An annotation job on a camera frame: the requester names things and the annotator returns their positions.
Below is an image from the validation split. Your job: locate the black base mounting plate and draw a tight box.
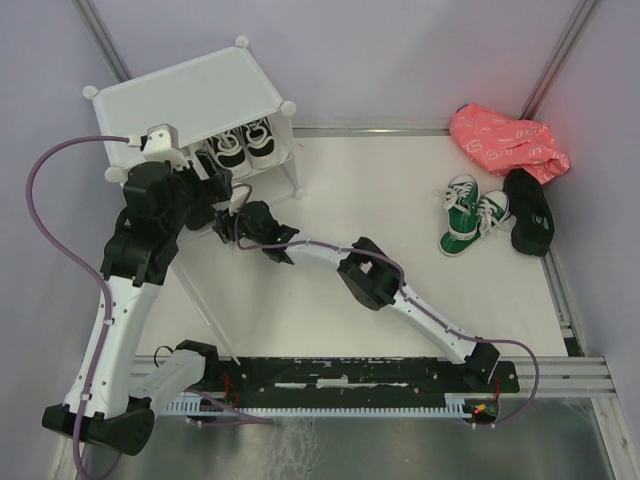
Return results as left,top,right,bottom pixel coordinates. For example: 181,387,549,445
195,357,520,410

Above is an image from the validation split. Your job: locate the purple camera cable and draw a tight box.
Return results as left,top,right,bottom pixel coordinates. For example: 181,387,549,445
230,183,542,429
24,135,274,476

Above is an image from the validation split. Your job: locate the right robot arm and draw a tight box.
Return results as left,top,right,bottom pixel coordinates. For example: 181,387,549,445
211,201,500,391

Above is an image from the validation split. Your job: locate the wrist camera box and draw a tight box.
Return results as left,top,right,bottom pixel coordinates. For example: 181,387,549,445
127,123,190,170
228,190,250,215

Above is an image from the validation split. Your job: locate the aluminium frame rail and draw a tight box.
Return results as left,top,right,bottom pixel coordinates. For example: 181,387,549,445
293,117,449,138

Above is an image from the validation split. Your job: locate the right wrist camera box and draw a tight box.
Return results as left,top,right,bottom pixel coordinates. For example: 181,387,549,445
228,190,250,215

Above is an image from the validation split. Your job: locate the black white canvas sneaker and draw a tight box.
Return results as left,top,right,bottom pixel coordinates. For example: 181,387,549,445
207,129,252,179

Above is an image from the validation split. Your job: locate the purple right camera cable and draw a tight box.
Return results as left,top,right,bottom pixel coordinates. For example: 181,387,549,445
230,183,542,429

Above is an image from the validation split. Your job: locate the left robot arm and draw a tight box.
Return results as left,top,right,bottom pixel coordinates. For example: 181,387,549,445
42,151,232,456

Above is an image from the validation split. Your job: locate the pink patterned bag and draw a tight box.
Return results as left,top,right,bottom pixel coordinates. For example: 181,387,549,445
449,103,571,185

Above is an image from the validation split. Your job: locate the white plastic shoe cabinet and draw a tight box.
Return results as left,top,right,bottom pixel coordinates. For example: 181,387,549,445
82,35,307,366

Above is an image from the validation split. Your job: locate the green canvas sneaker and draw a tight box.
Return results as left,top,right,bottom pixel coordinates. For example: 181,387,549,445
476,190,510,237
439,174,480,256

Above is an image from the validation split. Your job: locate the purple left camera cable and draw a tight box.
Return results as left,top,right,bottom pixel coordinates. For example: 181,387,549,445
24,135,274,476

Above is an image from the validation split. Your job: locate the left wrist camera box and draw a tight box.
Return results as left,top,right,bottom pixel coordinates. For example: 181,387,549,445
127,123,190,170

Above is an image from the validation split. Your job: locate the white slotted cable duct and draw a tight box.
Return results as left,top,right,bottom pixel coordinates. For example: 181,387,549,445
169,392,474,416

